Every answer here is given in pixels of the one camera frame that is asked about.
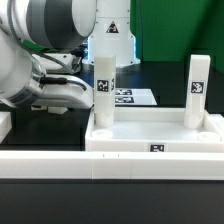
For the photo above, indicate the white front rail barrier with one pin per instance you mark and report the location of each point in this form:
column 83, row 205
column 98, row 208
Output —
column 115, row 165

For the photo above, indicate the white desk top tray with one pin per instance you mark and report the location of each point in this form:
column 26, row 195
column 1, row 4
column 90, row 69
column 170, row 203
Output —
column 142, row 129

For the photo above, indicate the left white barrier block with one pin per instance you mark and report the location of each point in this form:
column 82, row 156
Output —
column 5, row 125

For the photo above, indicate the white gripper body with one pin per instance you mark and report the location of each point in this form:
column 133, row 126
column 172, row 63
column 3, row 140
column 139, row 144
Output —
column 64, row 91

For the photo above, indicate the marker tag sheet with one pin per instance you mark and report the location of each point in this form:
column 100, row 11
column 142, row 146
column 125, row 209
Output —
column 139, row 97

